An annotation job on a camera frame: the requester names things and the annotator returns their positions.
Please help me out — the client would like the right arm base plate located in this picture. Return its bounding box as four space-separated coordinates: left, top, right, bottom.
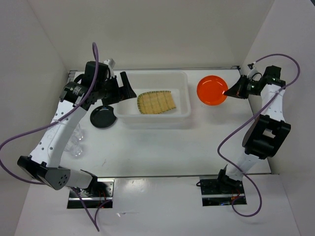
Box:
195 177 247 207

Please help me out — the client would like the clear plastic cup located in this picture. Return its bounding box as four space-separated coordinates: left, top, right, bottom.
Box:
72 124 85 141
64 140 83 157

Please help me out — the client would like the black round plate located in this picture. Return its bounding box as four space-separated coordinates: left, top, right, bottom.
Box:
90 106 117 129

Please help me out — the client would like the woven bamboo tray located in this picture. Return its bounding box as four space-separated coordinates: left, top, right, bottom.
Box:
137 90 176 115

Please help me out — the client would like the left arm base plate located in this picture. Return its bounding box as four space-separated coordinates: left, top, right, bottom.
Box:
66 178 115 209

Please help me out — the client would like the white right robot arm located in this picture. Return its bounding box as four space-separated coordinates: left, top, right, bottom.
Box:
216 65 291 194

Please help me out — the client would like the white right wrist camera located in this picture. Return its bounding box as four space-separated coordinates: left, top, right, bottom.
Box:
247 61 259 80

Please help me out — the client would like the translucent white plastic bin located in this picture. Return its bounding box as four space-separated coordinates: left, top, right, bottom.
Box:
114 70 191 128

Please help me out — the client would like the orange plastic plate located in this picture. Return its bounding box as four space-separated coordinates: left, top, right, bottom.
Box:
196 75 228 106

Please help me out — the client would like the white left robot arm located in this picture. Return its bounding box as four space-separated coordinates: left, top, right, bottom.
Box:
17 59 136 197

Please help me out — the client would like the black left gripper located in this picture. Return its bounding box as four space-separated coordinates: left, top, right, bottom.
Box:
96 71 137 106

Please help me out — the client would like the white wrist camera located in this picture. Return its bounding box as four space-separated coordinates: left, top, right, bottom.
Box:
247 61 259 80
103 59 116 78

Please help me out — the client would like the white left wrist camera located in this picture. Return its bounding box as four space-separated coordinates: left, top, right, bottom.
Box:
103 59 116 78

